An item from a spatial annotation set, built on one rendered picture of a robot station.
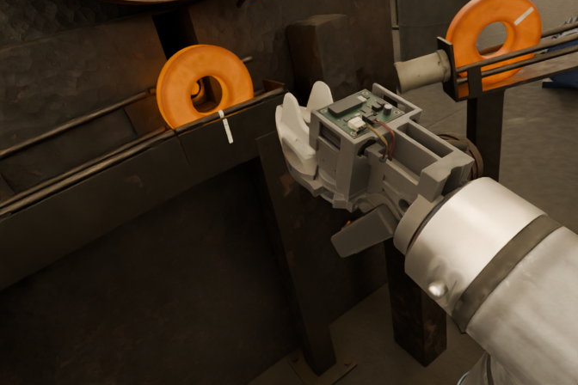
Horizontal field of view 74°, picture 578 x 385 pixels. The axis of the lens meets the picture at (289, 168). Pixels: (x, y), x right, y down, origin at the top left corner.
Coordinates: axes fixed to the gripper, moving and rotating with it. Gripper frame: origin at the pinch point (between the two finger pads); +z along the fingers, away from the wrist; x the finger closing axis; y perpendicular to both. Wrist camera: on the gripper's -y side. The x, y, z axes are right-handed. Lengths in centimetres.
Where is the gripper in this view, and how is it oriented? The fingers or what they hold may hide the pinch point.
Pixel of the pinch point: (286, 118)
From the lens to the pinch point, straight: 41.8
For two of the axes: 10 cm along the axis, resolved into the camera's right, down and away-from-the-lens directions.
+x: -8.2, 4.0, -4.0
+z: -5.7, -5.5, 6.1
